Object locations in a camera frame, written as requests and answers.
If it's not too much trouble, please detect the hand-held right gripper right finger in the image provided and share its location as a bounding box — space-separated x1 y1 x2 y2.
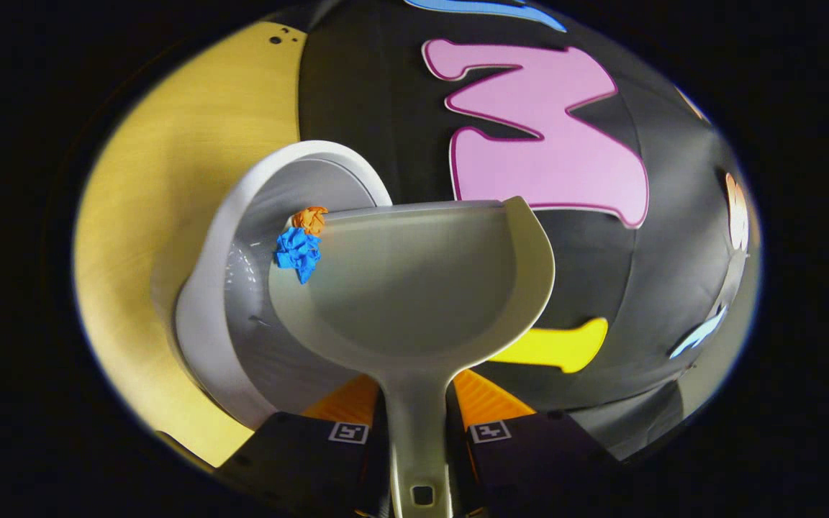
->
447 368 624 515

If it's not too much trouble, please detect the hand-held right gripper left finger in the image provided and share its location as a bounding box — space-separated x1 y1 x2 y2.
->
220 373 391 518

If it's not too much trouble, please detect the white ribbed garbage bin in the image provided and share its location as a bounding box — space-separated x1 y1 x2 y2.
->
173 140 394 430

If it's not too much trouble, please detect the white dustpan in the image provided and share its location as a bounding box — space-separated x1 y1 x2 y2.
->
267 196 556 518

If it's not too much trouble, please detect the blue paper trash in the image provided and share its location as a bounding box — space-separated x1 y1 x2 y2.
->
274 227 322 284

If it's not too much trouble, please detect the orange paper trash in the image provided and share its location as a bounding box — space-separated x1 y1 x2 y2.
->
292 206 329 237

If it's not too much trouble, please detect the wooden desktop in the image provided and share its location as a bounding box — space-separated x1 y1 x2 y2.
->
73 20 311 468

